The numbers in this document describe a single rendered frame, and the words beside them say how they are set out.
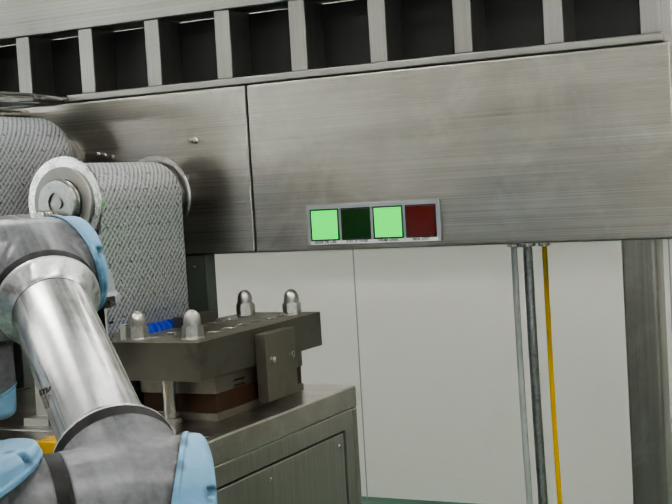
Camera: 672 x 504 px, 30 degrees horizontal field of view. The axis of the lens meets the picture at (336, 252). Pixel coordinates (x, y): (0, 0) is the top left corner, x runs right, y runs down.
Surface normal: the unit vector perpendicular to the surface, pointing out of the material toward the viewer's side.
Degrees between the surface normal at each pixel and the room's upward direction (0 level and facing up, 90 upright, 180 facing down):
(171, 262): 90
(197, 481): 64
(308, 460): 90
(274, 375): 90
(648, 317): 90
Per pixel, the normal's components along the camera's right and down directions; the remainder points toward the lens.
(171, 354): -0.44, 0.07
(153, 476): 0.30, -0.59
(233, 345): 0.89, -0.03
